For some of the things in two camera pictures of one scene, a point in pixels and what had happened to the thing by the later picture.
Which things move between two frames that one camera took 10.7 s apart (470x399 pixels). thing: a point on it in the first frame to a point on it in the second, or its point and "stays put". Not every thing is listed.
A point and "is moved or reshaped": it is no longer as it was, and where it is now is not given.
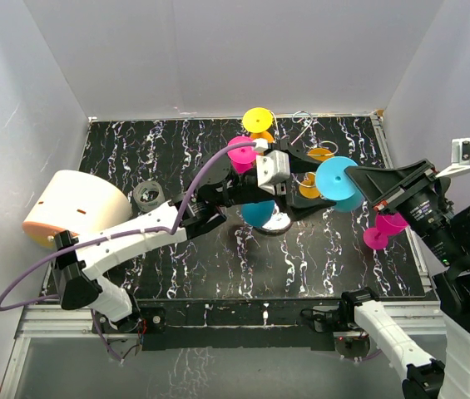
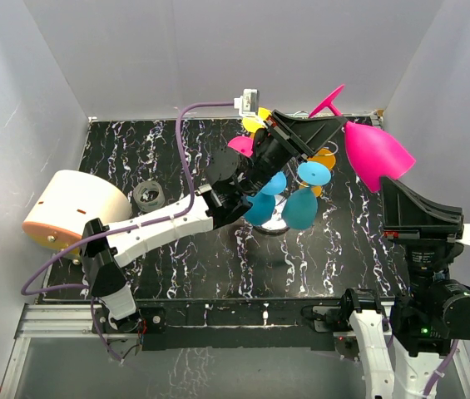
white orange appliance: (76, 202) stays put
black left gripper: (294, 207) to (305, 136)
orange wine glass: (308, 187) stays put
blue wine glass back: (335, 185) is moved or reshaped
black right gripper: (377, 184) to (408, 218)
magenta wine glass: (387, 224) to (371, 156)
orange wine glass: (257, 120) stays put
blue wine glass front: (255, 214) stays put
